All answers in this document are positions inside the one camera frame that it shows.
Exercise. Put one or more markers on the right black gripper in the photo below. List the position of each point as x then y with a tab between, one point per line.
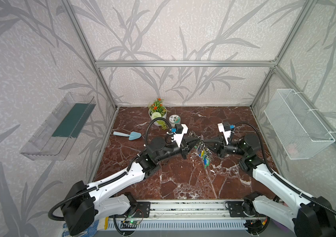
220	146

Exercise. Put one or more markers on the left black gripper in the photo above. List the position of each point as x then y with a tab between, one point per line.
184	147

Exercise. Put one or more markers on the keyring with coloured key tags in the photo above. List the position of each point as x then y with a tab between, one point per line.
202	150

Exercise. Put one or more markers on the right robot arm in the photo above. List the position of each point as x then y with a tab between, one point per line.
302	213

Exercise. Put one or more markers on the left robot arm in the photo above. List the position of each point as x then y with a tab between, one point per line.
143	166

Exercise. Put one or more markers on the round printed tin can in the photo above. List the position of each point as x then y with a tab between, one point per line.
174	119

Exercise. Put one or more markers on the potted artificial flower plant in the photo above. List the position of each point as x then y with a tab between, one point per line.
158	110

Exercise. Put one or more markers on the light blue garden trowel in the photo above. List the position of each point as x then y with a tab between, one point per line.
132	136

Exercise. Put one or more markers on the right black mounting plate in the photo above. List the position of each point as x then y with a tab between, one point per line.
235	209

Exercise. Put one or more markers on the black mounting plate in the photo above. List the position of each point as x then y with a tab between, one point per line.
139	209
235	209

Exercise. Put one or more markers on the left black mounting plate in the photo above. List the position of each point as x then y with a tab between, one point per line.
139	209

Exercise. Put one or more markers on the blue dotted work glove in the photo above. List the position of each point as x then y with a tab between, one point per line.
89	232

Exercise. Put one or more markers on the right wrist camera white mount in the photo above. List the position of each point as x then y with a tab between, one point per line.
227	130

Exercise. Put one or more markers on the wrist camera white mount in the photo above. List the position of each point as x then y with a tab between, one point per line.
227	130
178	133

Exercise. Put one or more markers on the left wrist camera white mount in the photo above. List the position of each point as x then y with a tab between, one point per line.
178	133

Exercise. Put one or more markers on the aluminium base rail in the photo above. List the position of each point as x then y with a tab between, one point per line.
185	209

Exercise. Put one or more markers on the white wire mesh basket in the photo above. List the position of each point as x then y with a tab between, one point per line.
299	129

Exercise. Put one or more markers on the clear plastic wall shelf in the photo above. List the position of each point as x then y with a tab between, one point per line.
54	139

